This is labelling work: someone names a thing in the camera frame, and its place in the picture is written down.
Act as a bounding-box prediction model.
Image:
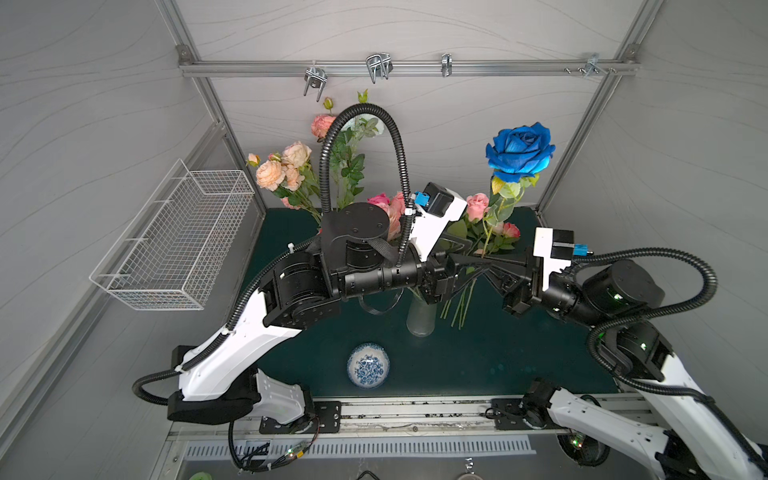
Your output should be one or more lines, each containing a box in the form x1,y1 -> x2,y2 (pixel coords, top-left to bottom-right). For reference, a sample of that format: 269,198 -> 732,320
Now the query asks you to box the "clear ribbed glass vase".
406,289 -> 437,338

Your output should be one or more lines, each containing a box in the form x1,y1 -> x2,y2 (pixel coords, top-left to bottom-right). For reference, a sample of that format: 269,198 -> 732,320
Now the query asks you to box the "blue rose stem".
484,122 -> 556,227

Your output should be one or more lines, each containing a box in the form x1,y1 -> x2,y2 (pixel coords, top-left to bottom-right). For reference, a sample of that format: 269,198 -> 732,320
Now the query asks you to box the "peach pink peony spray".
246,141 -> 320,220

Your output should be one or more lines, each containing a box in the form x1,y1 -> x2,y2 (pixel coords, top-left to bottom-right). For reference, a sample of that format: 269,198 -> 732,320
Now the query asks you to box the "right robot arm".
481,243 -> 767,479

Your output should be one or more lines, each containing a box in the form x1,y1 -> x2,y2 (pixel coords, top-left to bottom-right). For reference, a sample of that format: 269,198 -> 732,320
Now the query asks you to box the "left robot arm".
132,103 -> 542,428

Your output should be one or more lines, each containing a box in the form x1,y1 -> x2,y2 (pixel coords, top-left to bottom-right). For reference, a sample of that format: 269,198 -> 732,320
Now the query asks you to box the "red pink rose stem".
451,221 -> 521,330

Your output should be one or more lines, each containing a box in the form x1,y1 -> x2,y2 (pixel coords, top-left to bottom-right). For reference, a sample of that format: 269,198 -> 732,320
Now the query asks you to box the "blue white porcelain bowl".
347,343 -> 390,389

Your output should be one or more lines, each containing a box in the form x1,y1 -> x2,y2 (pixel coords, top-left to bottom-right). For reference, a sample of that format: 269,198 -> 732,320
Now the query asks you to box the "metal hook clamp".
563,54 -> 618,78
441,53 -> 453,78
365,52 -> 393,84
303,66 -> 328,102

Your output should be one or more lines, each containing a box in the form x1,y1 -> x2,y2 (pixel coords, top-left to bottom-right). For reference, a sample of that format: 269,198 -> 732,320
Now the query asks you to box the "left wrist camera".
409,182 -> 467,262

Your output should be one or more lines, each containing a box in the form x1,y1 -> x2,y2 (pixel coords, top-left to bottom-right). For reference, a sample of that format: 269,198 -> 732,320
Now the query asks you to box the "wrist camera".
533,227 -> 590,292
409,182 -> 467,262

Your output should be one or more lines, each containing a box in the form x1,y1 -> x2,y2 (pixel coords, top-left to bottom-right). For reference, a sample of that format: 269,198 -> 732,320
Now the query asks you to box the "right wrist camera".
533,227 -> 590,292

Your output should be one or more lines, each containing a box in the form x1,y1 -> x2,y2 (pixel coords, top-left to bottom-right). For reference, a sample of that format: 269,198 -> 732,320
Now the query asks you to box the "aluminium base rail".
167,394 -> 625,438

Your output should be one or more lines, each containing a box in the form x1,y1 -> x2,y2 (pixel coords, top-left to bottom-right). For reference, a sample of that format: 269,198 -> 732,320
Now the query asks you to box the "aluminium crossbar rail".
179,56 -> 641,78

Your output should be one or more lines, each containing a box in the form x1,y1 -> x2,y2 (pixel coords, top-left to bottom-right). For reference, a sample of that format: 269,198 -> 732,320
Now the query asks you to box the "white wire basket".
89,159 -> 254,311

